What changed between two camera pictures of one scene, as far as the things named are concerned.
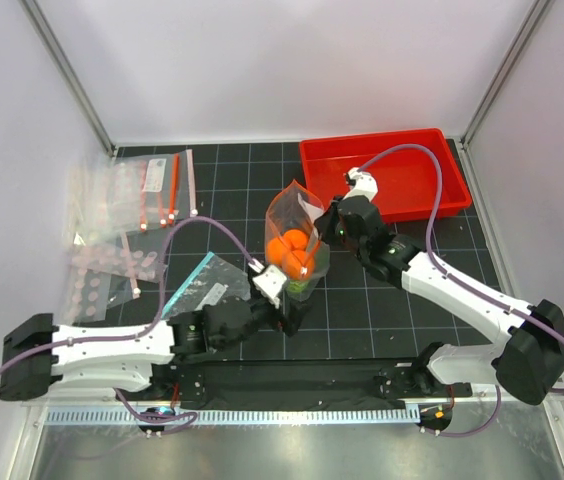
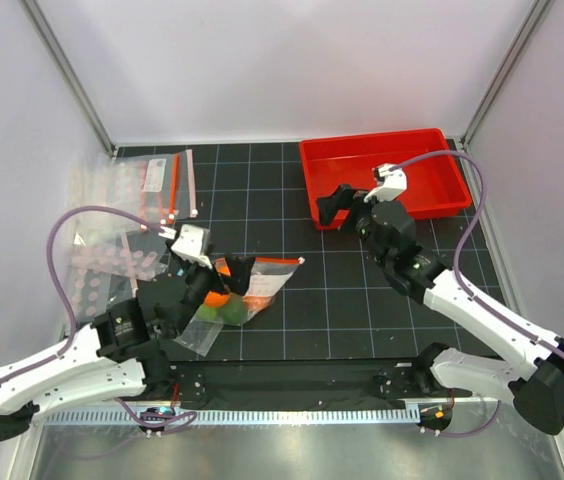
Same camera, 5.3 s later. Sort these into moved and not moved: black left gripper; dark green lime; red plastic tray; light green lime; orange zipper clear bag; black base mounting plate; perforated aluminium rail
Moved: light green lime; orange zipper clear bag; dark green lime; black left gripper
Not moved: black base mounting plate; perforated aluminium rail; red plastic tray
